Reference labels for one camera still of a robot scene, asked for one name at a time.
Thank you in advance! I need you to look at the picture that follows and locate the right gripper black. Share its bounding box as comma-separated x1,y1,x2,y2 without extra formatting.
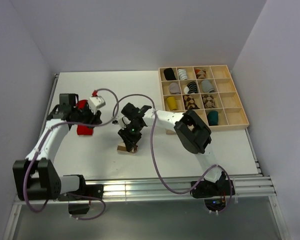
118,122,144,152

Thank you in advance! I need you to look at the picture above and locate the rolled yellow sock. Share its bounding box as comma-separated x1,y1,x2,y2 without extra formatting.
166,96,178,111

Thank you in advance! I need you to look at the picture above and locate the wooden compartment tray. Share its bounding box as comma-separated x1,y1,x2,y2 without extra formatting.
158,65,250,131

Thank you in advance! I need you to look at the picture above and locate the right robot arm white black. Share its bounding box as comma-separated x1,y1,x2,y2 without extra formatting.
114,103,228,195

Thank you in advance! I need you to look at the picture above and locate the rolled white striped sock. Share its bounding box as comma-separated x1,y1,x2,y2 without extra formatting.
177,68,188,80

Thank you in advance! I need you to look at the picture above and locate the dark green reindeer sock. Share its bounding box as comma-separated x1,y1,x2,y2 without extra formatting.
207,110,219,126

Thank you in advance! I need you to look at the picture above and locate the brown striped sock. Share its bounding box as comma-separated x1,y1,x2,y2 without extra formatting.
117,142,138,154

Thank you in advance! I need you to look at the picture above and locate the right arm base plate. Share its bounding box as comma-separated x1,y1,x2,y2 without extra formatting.
190,180,236,199

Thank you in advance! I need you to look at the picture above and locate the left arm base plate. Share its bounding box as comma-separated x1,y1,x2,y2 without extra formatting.
57,184,104,202

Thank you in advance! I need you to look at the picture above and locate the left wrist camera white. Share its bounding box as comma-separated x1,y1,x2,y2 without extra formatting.
87,96,106,113

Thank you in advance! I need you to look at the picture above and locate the rolled dark argyle sock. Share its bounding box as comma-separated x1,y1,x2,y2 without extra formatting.
202,94,218,109

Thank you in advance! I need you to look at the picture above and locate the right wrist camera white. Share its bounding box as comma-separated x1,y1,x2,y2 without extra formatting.
116,116,130,128

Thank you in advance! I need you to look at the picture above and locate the rolled grey beige sock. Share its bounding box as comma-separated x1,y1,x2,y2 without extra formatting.
168,82,181,95

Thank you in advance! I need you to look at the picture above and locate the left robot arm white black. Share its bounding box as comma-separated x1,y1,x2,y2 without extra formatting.
12,93,106,201

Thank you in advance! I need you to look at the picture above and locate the rolled brown argyle sock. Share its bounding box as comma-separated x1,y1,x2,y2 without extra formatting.
183,95,199,110

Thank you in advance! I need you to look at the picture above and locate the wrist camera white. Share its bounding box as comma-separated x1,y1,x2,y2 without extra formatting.
116,116,130,128
87,96,106,113

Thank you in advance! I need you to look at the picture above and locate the rolled orange argyle sock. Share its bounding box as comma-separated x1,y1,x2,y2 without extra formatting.
194,68,207,79

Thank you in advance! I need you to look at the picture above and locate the rolled black striped sock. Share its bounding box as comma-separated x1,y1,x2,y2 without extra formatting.
183,81,199,94

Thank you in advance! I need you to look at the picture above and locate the aluminium frame rail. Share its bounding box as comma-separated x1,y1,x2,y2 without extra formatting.
13,176,277,206

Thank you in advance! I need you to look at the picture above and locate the red sock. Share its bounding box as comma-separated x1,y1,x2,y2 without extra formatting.
76,99,94,136

